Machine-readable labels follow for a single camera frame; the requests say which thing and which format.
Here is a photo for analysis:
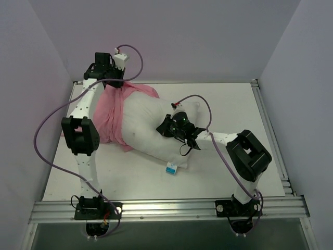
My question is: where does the aluminium back rail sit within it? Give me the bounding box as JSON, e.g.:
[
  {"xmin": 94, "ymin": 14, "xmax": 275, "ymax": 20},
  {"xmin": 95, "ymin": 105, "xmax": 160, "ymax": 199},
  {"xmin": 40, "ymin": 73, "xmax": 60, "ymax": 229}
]
[{"xmin": 72, "ymin": 78, "xmax": 258, "ymax": 84}]

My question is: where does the pink floral pillowcase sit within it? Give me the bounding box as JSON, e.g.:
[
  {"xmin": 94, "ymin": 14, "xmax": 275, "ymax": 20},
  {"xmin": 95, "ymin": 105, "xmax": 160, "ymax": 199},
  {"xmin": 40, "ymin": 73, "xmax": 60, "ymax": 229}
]
[{"xmin": 93, "ymin": 81, "xmax": 159, "ymax": 152}]

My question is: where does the white pillow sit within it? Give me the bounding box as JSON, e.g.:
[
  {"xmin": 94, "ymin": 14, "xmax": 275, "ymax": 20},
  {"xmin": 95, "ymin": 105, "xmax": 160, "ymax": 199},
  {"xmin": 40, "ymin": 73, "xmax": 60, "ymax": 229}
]
[{"xmin": 121, "ymin": 91, "xmax": 189, "ymax": 168}]

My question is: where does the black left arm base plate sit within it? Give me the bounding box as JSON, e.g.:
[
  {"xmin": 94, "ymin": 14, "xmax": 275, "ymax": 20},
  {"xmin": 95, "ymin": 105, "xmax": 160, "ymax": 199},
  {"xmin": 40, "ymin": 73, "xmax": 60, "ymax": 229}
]
[{"xmin": 74, "ymin": 201, "xmax": 121, "ymax": 220}]

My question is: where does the aluminium front rail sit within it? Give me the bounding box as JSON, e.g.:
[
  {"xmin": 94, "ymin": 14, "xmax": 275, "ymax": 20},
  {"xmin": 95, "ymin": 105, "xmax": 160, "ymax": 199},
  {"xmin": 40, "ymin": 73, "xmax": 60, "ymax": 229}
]
[{"xmin": 29, "ymin": 196, "xmax": 310, "ymax": 223}]

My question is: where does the white blue pillow label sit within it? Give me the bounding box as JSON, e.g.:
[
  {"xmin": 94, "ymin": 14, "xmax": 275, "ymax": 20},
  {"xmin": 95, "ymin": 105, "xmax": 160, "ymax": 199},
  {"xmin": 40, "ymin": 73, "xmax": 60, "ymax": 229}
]
[{"xmin": 165, "ymin": 162, "xmax": 178, "ymax": 175}]

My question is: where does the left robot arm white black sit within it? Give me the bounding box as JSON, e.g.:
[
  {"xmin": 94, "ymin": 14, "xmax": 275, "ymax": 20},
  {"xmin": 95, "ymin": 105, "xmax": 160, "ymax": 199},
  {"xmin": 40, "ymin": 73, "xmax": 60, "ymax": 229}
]
[{"xmin": 61, "ymin": 48, "xmax": 129, "ymax": 218}]

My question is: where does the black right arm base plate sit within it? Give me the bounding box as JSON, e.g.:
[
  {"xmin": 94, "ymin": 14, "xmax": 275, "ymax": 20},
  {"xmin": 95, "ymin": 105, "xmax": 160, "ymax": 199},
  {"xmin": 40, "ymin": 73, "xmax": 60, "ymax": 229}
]
[{"xmin": 214, "ymin": 199, "xmax": 262, "ymax": 218}]

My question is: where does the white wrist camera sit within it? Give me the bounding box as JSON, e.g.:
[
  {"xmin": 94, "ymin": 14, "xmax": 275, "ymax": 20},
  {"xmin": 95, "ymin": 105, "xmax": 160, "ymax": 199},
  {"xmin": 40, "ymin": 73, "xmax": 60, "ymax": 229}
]
[
  {"xmin": 112, "ymin": 48, "xmax": 130, "ymax": 71},
  {"xmin": 171, "ymin": 102, "xmax": 185, "ymax": 113}
]

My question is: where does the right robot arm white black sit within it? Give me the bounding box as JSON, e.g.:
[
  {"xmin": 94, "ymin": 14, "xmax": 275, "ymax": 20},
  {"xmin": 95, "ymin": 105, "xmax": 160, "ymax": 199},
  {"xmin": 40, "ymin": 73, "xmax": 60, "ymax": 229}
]
[{"xmin": 156, "ymin": 111, "xmax": 272, "ymax": 215}]

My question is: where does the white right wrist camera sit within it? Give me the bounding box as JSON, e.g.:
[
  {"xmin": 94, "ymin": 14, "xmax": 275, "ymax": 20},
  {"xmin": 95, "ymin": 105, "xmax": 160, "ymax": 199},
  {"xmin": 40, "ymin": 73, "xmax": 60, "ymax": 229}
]
[{"xmin": 171, "ymin": 102, "xmax": 185, "ymax": 113}]

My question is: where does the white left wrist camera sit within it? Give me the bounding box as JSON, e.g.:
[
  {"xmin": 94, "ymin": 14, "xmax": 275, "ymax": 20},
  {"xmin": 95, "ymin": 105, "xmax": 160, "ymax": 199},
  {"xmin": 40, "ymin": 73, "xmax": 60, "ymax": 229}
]
[{"xmin": 112, "ymin": 48, "xmax": 130, "ymax": 71}]

